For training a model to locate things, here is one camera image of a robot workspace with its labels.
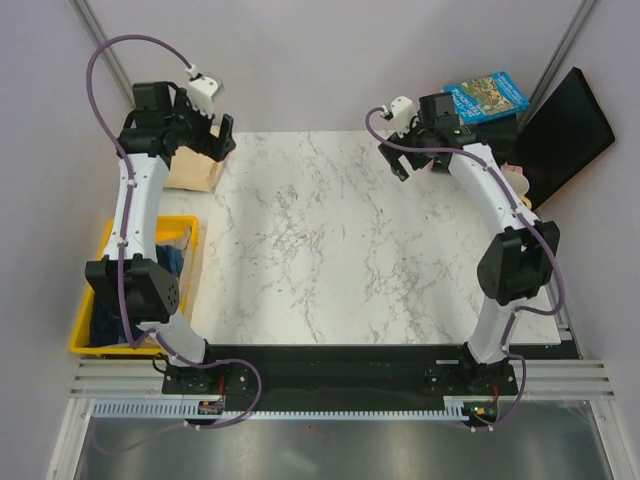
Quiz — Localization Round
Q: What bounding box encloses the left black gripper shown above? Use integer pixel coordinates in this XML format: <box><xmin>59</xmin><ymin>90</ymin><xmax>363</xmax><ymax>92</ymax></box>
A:
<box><xmin>166</xmin><ymin>90</ymin><xmax>236</xmax><ymax>163</ymax></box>

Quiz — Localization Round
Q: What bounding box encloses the cream yellow t-shirt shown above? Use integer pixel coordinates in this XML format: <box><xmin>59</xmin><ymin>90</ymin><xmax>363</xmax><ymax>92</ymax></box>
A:
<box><xmin>164</xmin><ymin>147</ymin><xmax>225</xmax><ymax>193</ymax></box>

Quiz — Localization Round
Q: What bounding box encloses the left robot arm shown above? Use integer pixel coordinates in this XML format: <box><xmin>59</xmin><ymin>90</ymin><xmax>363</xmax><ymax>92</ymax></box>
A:
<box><xmin>85</xmin><ymin>74</ymin><xmax>236</xmax><ymax>393</ymax></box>

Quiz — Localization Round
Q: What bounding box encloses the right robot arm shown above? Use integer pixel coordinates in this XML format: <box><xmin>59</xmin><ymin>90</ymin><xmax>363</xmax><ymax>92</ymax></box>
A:
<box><xmin>372</xmin><ymin>92</ymin><xmax>561</xmax><ymax>394</ymax></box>

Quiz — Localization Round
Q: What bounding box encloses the black box with knobs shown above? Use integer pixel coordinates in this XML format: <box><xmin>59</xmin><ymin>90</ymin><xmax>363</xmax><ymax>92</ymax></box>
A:
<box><xmin>471</xmin><ymin>114</ymin><xmax>519</xmax><ymax>166</ymax></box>

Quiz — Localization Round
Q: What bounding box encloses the colourful treehouse book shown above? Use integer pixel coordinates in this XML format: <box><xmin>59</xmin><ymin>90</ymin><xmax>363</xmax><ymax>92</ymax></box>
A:
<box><xmin>442</xmin><ymin>72</ymin><xmax>529</xmax><ymax>124</ymax></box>

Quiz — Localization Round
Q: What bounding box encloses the small pink box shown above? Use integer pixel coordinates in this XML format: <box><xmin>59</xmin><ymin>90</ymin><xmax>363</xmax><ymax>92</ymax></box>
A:
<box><xmin>501</xmin><ymin>163</ymin><xmax>524</xmax><ymax>175</ymax></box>

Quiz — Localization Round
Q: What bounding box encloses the yellow ceramic mug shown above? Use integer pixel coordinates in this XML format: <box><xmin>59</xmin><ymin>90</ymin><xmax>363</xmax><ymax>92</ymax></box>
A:
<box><xmin>504</xmin><ymin>171</ymin><xmax>532</xmax><ymax>208</ymax></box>

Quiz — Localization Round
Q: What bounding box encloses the yellow plastic bin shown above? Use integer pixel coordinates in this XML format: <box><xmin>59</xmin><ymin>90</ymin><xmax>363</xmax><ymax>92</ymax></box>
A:
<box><xmin>69</xmin><ymin>215</ymin><xmax>200</xmax><ymax>357</ymax></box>

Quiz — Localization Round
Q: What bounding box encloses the black flat panel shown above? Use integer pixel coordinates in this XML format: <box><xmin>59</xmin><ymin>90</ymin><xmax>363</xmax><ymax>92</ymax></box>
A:
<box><xmin>508</xmin><ymin>67</ymin><xmax>615</xmax><ymax>210</ymax></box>

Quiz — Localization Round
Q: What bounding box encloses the navy blue t-shirt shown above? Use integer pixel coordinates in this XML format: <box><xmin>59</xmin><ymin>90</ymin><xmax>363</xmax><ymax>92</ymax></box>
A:
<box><xmin>85</xmin><ymin>245</ymin><xmax>184</xmax><ymax>347</ymax></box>

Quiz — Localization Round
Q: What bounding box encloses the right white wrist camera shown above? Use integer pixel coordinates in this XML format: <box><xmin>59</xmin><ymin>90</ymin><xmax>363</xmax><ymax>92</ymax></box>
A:
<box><xmin>380</xmin><ymin>96</ymin><xmax>417</xmax><ymax>138</ymax></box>

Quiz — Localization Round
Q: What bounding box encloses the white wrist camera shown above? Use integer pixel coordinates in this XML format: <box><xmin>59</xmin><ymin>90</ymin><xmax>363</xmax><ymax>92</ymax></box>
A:
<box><xmin>186</xmin><ymin>66</ymin><xmax>224</xmax><ymax>118</ymax></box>
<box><xmin>380</xmin><ymin>96</ymin><xmax>417</xmax><ymax>138</ymax></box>

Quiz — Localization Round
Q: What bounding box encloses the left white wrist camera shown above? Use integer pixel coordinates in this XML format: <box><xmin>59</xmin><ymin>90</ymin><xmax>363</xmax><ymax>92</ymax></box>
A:
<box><xmin>186</xmin><ymin>66</ymin><xmax>224</xmax><ymax>118</ymax></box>

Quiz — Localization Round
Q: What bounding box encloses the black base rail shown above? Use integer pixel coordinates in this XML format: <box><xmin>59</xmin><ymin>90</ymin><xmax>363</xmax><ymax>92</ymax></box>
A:
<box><xmin>162</xmin><ymin>345</ymin><xmax>518</xmax><ymax>414</ymax></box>

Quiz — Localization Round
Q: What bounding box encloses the white slotted cable duct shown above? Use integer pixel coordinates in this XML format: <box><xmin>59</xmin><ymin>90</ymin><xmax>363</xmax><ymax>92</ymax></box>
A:
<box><xmin>92</xmin><ymin>399</ymin><xmax>225</xmax><ymax>420</ymax></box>

